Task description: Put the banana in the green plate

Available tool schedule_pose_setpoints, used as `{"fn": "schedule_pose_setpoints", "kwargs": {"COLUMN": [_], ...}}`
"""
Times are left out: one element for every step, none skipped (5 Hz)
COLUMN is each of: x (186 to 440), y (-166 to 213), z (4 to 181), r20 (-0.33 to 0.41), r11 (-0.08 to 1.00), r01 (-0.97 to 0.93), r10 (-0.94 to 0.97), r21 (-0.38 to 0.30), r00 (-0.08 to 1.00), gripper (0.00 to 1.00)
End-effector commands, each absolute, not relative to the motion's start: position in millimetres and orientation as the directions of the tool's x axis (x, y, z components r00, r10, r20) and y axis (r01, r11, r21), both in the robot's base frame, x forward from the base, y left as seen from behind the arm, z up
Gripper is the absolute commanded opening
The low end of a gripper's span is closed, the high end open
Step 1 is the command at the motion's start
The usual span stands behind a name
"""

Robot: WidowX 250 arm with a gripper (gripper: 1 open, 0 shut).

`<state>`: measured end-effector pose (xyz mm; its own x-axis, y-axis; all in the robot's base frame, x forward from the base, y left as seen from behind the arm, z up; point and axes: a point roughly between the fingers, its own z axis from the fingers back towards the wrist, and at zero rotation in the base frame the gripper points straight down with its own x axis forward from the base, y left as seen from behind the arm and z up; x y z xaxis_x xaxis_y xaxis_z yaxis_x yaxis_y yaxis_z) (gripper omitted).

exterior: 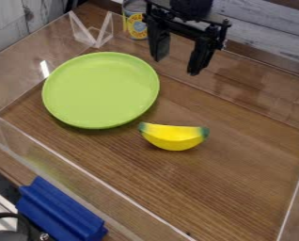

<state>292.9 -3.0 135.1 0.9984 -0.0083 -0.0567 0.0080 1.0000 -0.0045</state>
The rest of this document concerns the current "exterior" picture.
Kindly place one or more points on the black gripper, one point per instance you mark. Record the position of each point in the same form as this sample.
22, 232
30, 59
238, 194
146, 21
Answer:
190, 18

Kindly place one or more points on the yellow toy banana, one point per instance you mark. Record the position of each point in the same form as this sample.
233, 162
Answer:
171, 137

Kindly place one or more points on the green round plate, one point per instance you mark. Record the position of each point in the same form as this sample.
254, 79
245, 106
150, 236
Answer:
101, 90

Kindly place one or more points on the yellow labelled can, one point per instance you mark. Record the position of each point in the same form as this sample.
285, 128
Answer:
133, 10

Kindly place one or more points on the blue plastic block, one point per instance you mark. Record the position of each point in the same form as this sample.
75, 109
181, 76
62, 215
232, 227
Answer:
58, 214

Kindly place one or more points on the clear acrylic triangle bracket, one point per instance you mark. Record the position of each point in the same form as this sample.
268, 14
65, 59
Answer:
91, 36

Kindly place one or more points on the clear acrylic enclosure wall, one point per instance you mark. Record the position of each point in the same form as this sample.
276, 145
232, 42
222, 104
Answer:
122, 178

